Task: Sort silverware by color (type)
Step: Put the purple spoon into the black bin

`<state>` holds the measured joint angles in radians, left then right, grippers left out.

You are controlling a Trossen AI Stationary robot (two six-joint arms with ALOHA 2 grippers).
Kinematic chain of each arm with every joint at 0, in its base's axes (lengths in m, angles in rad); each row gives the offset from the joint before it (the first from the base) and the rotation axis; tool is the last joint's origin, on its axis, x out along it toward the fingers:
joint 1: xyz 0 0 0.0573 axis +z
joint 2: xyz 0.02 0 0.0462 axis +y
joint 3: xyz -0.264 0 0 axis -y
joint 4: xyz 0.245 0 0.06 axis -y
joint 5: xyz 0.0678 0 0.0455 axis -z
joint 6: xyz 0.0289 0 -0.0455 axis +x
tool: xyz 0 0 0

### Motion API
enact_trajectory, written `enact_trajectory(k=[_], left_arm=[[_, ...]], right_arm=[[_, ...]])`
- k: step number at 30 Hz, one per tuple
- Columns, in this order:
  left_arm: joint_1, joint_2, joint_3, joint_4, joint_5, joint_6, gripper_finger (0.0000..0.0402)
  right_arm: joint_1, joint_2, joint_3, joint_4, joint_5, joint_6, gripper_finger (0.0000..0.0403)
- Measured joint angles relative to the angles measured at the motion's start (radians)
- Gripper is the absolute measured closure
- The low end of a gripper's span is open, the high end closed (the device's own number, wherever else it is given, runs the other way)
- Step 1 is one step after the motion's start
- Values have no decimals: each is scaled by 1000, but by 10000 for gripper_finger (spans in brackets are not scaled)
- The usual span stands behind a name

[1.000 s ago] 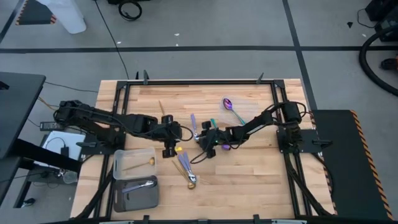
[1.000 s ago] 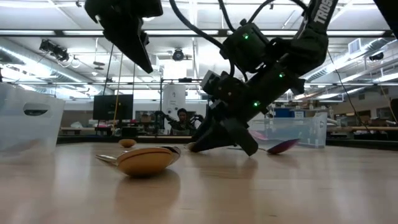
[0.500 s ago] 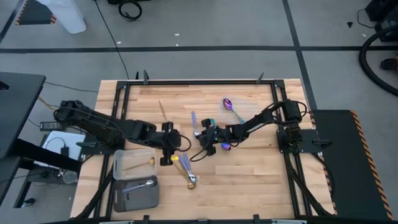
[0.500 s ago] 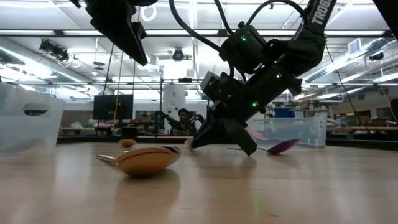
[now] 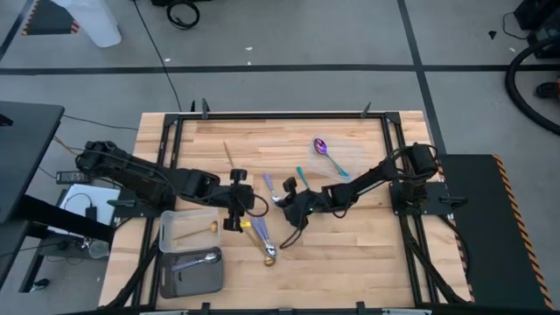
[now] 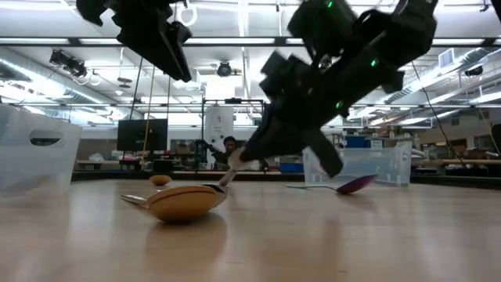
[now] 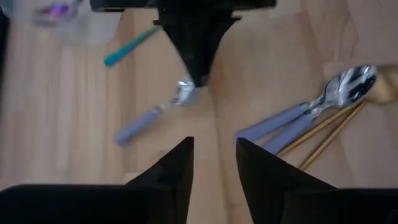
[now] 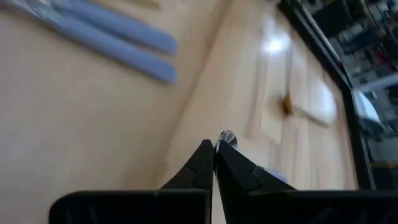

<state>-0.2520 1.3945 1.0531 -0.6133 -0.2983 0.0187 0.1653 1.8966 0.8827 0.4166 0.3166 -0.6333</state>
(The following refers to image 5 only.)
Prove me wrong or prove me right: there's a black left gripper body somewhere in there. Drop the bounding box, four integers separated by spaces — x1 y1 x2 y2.
222 168 257 233

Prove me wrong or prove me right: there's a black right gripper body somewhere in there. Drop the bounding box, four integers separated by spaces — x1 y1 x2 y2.
278 176 327 229

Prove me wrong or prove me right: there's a silver spoon lavender handle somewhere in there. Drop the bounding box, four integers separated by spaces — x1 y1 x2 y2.
255 216 278 257
171 252 222 272
249 217 273 257
262 172 282 204

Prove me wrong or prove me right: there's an iridescent spoon teal handle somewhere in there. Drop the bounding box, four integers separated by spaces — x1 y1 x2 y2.
295 165 311 190
313 136 352 179

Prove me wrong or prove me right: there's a gold spoon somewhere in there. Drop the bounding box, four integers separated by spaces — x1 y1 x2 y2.
241 225 277 268
172 220 219 242
222 140 235 170

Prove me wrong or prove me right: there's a grey plastic bin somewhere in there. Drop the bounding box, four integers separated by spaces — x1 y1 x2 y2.
157 247 225 300

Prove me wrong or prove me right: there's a white paper sheet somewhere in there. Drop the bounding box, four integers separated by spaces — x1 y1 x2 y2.
46 183 123 238

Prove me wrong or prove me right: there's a clear glass cup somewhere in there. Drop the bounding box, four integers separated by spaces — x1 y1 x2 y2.
88 239 110 260

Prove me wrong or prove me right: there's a black power brick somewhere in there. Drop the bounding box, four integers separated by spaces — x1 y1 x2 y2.
55 171 88 186

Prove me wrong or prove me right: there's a black platform with hazard stripes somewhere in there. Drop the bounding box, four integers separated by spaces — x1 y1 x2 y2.
439 152 556 311

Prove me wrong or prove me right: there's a black desk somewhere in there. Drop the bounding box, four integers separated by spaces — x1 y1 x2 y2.
0 101 116 293

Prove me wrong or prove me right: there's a white plastic container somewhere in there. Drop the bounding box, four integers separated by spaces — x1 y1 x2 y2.
51 0 123 48

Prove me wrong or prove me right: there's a black hazard-edged floor mat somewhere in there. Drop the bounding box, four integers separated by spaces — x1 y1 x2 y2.
20 0 81 36

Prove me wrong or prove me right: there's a black and orange tool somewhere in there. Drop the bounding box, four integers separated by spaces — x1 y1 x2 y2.
535 80 560 100

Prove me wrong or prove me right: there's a black equipment box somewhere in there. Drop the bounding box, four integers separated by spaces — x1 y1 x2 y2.
514 0 560 60

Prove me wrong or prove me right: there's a left gripper cable loop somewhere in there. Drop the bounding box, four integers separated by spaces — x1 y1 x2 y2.
238 192 270 219

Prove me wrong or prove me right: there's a gripper cable loop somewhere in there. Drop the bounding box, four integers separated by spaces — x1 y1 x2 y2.
279 205 310 249
238 192 270 219

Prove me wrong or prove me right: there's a right gripper cable loop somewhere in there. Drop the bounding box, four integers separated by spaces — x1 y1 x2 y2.
279 205 310 249

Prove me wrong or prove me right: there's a black aluminium table frame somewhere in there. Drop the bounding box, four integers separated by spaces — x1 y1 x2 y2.
104 111 469 315

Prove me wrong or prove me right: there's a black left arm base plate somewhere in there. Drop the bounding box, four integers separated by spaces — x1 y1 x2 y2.
107 192 179 219

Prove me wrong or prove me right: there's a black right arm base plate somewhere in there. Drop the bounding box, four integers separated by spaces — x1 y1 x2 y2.
388 181 468 216

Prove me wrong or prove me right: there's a thin black cable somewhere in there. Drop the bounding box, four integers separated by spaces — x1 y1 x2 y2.
60 114 140 131

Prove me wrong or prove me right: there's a coiled black cable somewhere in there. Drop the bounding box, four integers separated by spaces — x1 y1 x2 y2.
164 0 201 31

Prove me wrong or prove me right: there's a yellow cable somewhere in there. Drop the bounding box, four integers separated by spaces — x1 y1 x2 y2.
52 135 84 155

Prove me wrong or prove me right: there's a thick black hose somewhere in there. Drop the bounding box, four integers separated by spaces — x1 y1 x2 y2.
505 37 560 137

